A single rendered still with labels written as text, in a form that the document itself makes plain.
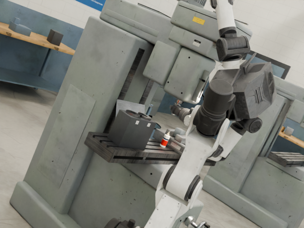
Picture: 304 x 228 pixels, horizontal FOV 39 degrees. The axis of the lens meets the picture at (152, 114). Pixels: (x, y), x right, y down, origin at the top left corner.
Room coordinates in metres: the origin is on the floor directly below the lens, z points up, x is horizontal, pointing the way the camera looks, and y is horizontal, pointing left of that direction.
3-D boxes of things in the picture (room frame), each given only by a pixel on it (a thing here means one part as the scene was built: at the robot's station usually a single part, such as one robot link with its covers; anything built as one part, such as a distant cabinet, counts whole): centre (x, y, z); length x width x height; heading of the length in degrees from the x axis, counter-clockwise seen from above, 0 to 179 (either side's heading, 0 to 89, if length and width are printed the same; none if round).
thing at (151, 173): (2.82, -0.13, 0.82); 0.50 x 0.35 x 0.12; 54
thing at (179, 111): (2.75, -0.18, 1.23); 0.13 x 0.12 x 0.10; 125
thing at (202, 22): (2.83, -0.12, 1.81); 0.47 x 0.26 x 0.16; 54
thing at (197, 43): (2.85, -0.09, 1.68); 0.34 x 0.24 x 0.10; 54
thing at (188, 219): (2.53, -0.53, 0.66); 0.16 x 0.12 x 0.12; 54
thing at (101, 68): (3.19, 0.37, 0.78); 0.50 x 0.47 x 1.56; 54
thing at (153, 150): (2.87, -0.16, 0.92); 1.24 x 0.23 x 0.08; 144
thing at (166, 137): (2.85, -0.16, 1.01); 0.04 x 0.04 x 0.11
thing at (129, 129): (2.52, 0.07, 1.06); 0.22 x 0.12 x 0.20; 138
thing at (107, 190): (2.81, -0.15, 0.46); 0.81 x 0.32 x 0.60; 54
